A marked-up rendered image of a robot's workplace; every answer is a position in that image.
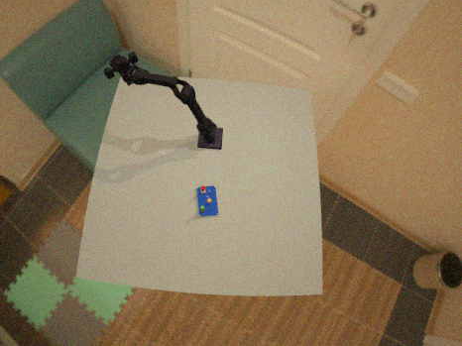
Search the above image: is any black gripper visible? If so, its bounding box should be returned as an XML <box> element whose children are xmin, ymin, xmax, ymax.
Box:
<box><xmin>103</xmin><ymin>52</ymin><xmax>138</xmax><ymax>79</ymax></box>

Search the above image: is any blue circuit board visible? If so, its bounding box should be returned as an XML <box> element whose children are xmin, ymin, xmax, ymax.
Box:
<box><xmin>196</xmin><ymin>185</ymin><xmax>218</xmax><ymax>217</ymax></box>

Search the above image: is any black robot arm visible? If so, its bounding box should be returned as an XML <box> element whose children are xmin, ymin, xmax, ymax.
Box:
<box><xmin>109</xmin><ymin>55</ymin><xmax>217</xmax><ymax>144</ymax></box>

